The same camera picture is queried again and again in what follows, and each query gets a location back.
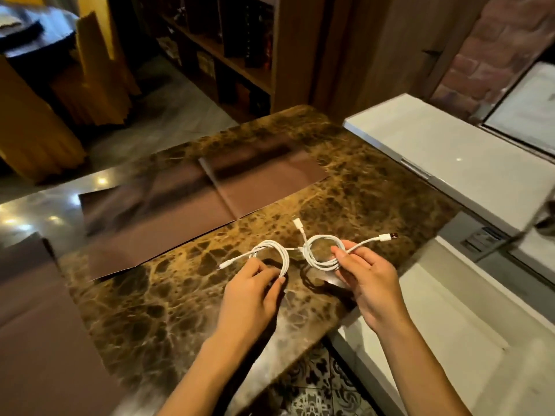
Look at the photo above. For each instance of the wall power socket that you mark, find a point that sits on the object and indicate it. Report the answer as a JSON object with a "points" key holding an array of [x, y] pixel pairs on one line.
{"points": [[482, 241]]}

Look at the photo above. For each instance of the yellow covered chair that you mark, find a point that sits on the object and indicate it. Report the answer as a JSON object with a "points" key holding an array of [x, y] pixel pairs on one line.
{"points": [[30, 125], [102, 69]]}

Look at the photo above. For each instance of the person's left hand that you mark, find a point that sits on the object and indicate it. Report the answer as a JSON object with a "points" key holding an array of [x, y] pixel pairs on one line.
{"points": [[243, 305]]}

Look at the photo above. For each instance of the white glossy cabinet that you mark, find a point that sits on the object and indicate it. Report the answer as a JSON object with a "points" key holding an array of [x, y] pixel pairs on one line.
{"points": [[459, 155]]}

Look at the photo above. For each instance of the framed glass panel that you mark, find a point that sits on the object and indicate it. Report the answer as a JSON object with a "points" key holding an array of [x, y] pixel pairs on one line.
{"points": [[527, 103]]}

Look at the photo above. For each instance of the person's left forearm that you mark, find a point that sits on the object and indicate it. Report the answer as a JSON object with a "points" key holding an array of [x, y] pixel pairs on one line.
{"points": [[208, 376]]}

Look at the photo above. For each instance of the brown leather placemat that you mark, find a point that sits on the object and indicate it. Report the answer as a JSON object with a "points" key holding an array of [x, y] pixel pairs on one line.
{"points": [[39, 333], [169, 220], [269, 181]]}

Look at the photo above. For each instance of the person's right thumb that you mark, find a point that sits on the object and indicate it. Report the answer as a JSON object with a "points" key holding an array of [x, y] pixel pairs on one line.
{"points": [[339, 266]]}

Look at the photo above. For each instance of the dark round table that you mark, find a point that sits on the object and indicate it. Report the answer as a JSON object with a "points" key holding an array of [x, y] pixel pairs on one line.
{"points": [[39, 38]]}

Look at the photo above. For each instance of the row of dark books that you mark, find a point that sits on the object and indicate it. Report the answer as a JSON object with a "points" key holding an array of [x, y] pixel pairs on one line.
{"points": [[256, 30]]}

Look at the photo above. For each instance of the wooden bookshelf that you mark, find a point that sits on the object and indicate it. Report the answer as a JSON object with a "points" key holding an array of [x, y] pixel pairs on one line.
{"points": [[295, 51]]}

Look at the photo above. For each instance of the person's right hand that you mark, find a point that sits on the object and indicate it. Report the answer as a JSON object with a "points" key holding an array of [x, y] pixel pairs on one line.
{"points": [[375, 290]]}

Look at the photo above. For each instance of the white chest appliance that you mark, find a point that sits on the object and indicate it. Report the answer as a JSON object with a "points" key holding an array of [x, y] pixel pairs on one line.
{"points": [[459, 333]]}

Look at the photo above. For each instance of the person's left thumb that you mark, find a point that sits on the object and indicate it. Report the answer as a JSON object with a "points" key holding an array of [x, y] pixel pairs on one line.
{"points": [[274, 292]]}

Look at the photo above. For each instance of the person's right forearm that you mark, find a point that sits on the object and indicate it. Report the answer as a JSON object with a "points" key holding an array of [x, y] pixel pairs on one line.
{"points": [[416, 372]]}

